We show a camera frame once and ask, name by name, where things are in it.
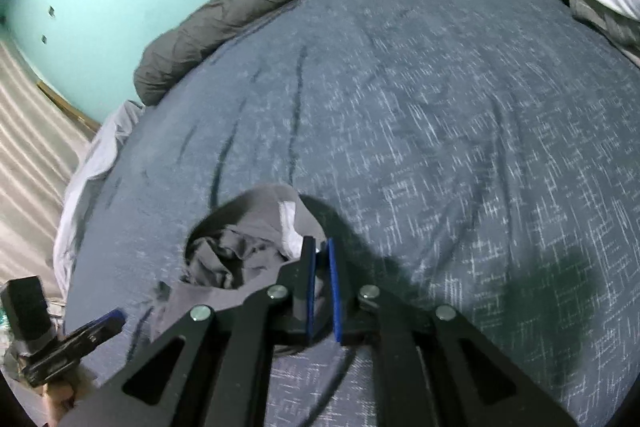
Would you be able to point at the crumpled white sheet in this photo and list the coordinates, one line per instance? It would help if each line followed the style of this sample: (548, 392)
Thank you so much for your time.
(95, 157)

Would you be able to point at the wooden baseboard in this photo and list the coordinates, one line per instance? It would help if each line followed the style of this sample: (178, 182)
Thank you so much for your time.
(70, 109)

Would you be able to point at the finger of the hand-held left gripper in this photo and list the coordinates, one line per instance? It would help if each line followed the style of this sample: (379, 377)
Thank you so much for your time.
(80, 344)

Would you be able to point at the person's left hand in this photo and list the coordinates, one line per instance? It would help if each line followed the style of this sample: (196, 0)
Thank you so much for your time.
(67, 394)

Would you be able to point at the plain grey garment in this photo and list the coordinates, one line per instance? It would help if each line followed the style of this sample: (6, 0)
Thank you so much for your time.
(225, 257)

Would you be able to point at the blue patterned bed mattress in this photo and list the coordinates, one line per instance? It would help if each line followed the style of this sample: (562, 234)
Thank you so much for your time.
(425, 107)

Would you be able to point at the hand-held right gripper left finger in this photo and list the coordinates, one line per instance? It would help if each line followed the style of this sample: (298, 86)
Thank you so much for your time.
(310, 292)

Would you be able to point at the dark grey rolled duvet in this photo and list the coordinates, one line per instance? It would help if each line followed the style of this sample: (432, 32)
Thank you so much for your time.
(250, 2)

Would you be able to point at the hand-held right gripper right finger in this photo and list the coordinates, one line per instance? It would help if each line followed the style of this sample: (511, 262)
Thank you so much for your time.
(333, 292)

